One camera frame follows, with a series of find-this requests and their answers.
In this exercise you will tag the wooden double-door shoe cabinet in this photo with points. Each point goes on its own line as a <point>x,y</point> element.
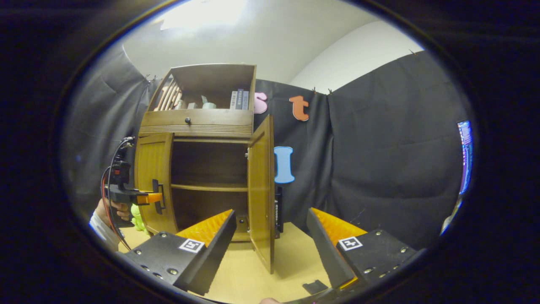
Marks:
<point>211,80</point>

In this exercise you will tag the grey book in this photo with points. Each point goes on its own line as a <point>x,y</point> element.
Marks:
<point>233,100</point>

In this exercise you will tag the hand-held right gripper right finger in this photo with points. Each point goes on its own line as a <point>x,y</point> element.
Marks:
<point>327,253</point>

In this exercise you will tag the black backdrop cloth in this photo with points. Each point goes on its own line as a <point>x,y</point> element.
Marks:
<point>379,160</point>

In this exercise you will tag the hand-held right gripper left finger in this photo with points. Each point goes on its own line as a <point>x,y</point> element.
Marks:
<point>217,253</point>

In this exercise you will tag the wooden inner shelf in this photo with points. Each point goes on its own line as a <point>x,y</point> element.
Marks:
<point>211,187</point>

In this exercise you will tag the black cover book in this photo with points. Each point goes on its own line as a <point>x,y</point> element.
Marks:
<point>279,211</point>

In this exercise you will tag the dark blue book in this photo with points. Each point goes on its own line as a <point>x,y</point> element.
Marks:
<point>240,99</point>

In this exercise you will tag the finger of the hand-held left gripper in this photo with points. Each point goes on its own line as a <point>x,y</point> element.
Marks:
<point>155,198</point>

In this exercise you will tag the computer monitor screen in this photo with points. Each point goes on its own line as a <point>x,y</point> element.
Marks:
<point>465,156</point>

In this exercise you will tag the light blue book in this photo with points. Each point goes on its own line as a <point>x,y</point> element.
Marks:
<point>246,100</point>

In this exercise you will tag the wooden shoe cabinet door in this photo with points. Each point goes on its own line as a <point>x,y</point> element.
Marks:
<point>154,160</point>
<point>261,190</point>

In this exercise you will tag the green plush toy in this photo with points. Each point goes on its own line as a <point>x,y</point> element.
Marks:
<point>138,217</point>

